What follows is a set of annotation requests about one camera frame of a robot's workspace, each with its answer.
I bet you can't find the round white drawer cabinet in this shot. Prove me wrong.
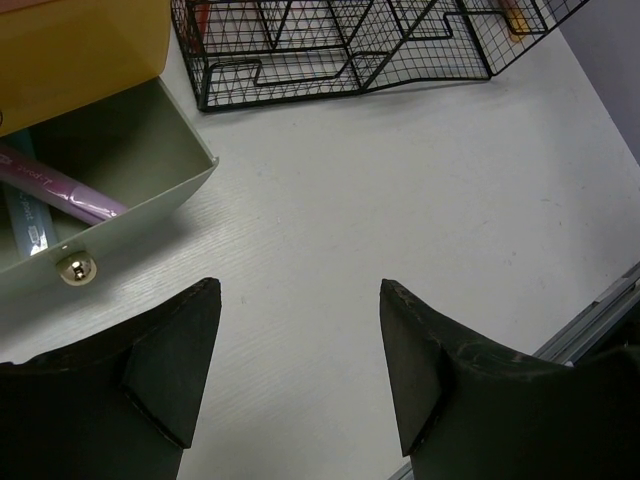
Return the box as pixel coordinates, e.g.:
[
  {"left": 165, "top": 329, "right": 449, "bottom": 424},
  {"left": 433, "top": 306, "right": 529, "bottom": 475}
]
[{"left": 1, "top": 1, "right": 218, "bottom": 300}]

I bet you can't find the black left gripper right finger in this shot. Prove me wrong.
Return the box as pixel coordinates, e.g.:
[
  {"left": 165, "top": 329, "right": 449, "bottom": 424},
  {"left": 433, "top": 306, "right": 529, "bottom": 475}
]
[{"left": 379, "top": 280, "right": 639, "bottom": 479}]

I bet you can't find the pink highlighter pen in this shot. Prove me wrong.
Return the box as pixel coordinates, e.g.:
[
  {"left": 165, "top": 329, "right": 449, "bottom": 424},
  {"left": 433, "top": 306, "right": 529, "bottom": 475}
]
[{"left": 1, "top": 144, "right": 128, "bottom": 225}]

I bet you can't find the orange highlighter pen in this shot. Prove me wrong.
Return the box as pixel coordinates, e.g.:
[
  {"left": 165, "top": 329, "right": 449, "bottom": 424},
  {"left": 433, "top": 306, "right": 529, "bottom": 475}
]
[{"left": 490, "top": 0, "right": 531, "bottom": 43}]

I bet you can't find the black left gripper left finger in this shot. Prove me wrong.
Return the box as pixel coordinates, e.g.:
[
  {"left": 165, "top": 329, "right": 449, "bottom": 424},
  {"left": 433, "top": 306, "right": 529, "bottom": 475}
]
[{"left": 1, "top": 278, "right": 221, "bottom": 479}]

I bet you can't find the red folder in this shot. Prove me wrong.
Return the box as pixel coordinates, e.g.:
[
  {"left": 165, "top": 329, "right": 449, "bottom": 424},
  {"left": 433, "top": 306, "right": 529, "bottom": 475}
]
[{"left": 193, "top": 0, "right": 211, "bottom": 38}]

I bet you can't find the black wire mesh organizer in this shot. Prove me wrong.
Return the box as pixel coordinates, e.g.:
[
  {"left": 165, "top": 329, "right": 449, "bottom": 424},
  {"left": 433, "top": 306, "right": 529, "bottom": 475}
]
[{"left": 171, "top": 0, "right": 580, "bottom": 113}]

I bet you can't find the blue highlighter pen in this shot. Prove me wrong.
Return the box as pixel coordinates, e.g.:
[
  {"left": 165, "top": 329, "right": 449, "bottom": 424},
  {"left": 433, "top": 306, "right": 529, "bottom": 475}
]
[{"left": 2, "top": 129, "right": 58, "bottom": 259}]

